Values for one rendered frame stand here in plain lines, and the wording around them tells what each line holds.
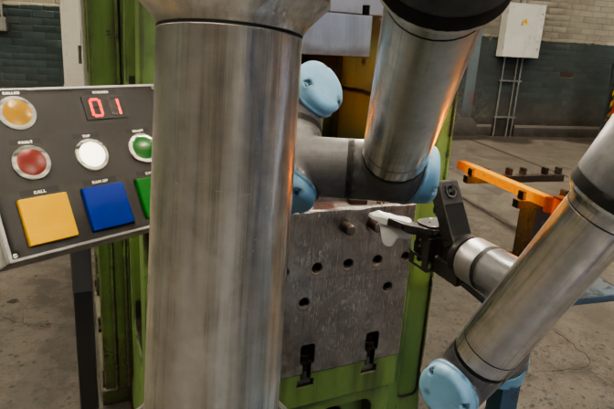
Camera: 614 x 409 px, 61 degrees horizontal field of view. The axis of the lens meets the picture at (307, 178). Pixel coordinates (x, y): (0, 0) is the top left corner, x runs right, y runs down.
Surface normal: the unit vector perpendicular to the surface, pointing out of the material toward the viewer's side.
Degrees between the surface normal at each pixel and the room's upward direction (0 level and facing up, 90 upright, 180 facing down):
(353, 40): 90
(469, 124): 90
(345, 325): 90
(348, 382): 90
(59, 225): 60
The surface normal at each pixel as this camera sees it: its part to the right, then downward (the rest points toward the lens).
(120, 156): 0.68, -0.29
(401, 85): -0.50, 0.80
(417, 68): -0.30, 0.87
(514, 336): -0.38, 0.39
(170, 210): -0.55, 0.07
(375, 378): 0.40, 0.26
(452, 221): 0.42, -0.26
